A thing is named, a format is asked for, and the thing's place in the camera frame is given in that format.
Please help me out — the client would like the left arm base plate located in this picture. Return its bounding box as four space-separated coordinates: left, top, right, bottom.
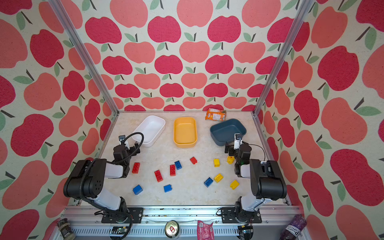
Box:
101 208 144 224

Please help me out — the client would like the dark teal plastic container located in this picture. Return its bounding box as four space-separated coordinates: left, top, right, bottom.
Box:
210 119 247 146

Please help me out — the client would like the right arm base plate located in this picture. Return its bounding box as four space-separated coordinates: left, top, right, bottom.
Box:
217 207 262 224

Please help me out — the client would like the small red lego brick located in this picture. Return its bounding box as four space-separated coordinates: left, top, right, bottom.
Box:
190 157 198 165

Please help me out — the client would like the red lego brick tilted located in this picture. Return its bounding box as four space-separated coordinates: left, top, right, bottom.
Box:
154 170 163 183

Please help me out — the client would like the yellow plastic container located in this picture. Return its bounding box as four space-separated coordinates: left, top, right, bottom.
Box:
174 117 198 149

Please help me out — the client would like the yellow round lego piece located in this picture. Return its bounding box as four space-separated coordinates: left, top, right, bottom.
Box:
227 156 235 165

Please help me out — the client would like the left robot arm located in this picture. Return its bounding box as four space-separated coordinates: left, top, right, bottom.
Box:
63 132 144 224

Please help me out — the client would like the right aluminium frame post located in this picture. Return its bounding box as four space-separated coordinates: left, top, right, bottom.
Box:
252 0 315 118

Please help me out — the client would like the front aluminium rail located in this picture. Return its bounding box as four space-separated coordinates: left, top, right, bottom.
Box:
61 205 303 240

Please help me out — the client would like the red lego brick upright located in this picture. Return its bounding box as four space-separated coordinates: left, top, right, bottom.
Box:
170 165 176 177

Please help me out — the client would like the metal drink can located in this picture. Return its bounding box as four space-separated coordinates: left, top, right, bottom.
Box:
165 220 181 239

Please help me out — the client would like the pink snack wrapper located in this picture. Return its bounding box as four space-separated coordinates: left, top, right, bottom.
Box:
197 221 215 240

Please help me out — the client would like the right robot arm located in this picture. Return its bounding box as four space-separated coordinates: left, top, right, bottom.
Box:
221 140 287 224

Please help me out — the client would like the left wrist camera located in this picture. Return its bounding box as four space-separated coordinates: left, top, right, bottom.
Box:
119 135 126 144

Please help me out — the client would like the white plastic container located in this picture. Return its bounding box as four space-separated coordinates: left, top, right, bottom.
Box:
134 115 166 148

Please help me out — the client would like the green circuit board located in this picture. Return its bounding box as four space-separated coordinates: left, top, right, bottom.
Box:
111 227 128 235

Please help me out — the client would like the left aluminium frame post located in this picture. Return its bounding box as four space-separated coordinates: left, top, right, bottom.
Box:
48 0 120 116

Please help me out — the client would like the orange snack packet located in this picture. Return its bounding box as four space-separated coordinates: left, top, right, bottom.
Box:
205 108 227 121

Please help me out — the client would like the purple plastic bottle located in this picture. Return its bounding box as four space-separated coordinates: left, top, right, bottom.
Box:
279 215 307 240

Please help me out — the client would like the blue lego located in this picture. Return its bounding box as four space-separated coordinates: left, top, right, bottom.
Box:
175 161 182 170
133 185 143 195
204 178 213 188
164 184 173 193

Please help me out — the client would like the dark glass jar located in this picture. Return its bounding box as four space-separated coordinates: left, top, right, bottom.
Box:
57 218 76 240

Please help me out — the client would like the blue lego beside red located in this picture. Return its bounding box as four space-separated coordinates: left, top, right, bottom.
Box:
175 161 182 170

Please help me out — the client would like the aluminium frame post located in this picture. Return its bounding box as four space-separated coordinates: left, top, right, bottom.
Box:
48 0 120 116
252 0 315 118

